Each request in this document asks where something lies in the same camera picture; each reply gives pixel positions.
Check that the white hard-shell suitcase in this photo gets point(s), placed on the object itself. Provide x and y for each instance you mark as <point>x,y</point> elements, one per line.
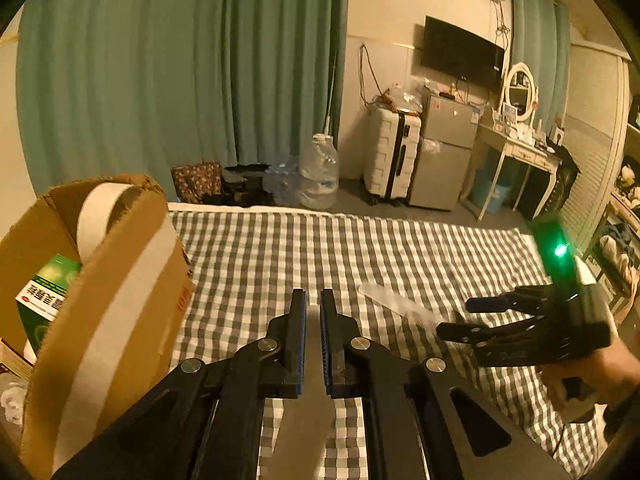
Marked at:
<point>387,157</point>

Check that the narrow teal curtain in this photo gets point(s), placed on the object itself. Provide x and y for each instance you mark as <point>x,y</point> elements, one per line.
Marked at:
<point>537,45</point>

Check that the cluttered shelf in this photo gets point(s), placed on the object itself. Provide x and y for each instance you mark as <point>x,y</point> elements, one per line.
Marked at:
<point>617,250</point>

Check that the oval white vanity mirror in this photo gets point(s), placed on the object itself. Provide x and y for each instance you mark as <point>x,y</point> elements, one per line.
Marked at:
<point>507,95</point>

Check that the blue plastic bin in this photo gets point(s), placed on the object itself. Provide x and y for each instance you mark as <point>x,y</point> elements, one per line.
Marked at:
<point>492,192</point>

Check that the grey mini fridge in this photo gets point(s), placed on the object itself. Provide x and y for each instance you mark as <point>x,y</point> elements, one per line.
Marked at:
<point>445,160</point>

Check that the person's right hand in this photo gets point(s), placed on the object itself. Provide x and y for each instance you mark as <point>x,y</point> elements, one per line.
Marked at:
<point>610,375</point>

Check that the black wall television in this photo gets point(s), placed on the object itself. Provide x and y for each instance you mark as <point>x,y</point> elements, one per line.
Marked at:
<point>460,50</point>

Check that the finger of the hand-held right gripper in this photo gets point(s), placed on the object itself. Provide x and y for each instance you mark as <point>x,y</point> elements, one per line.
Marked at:
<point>480,335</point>
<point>500,303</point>

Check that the green and white medicine box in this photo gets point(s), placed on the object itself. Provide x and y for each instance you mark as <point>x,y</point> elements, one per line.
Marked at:
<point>47,295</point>

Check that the white vanity table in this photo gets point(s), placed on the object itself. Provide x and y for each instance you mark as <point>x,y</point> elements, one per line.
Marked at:
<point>520,150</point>

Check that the teal window curtain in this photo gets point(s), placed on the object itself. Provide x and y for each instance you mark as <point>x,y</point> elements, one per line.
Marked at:
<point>150,70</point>

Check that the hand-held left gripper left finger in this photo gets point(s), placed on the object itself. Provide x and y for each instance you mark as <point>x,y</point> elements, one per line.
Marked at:
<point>300,340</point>

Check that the white louvered wardrobe door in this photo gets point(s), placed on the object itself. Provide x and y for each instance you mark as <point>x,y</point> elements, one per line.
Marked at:
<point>595,150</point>

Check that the brown cardboard box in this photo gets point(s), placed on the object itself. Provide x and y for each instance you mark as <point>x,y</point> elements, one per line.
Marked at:
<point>140,335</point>

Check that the white strip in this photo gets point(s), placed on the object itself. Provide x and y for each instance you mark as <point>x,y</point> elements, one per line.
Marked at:
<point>305,425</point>

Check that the clear plastic comb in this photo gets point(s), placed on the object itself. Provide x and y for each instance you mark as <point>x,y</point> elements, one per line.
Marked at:
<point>400,305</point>

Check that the large clear water jug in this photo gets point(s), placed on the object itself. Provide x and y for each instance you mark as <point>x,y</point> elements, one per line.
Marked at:
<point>320,175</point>

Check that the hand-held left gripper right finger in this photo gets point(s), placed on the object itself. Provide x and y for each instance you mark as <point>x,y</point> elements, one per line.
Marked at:
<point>327,340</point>

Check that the white tape roll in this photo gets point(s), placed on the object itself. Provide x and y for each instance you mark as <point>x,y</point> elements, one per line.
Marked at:
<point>92,215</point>

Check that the clear plastic bags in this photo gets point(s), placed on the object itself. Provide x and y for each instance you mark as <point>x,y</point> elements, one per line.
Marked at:
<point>407,97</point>

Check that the black garment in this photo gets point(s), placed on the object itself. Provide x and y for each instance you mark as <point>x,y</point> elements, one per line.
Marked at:
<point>565,180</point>

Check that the floral gift bag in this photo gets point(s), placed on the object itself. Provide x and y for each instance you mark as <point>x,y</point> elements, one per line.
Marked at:
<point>195,182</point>

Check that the pile of crushed plastic bottles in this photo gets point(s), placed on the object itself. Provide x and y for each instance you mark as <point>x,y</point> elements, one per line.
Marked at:
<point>282,182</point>

